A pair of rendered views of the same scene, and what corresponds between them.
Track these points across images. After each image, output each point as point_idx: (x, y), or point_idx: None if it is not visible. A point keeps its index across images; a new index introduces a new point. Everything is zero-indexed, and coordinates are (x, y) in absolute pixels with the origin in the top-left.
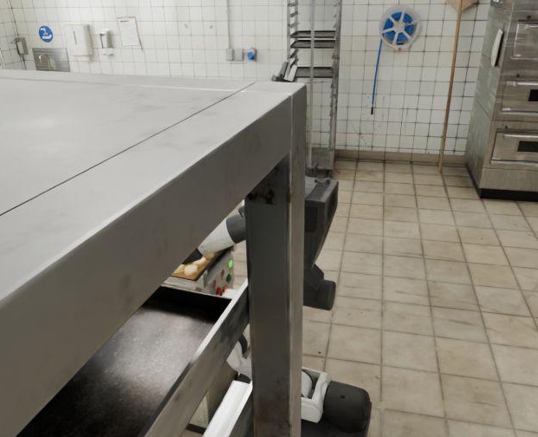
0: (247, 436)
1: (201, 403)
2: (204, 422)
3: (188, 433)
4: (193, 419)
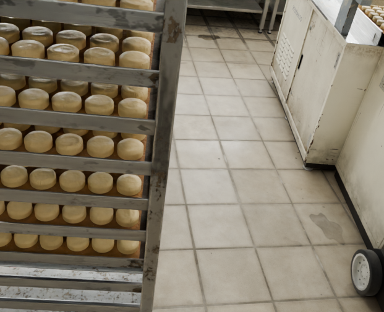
0: None
1: None
2: (378, 247)
3: (363, 248)
4: (373, 238)
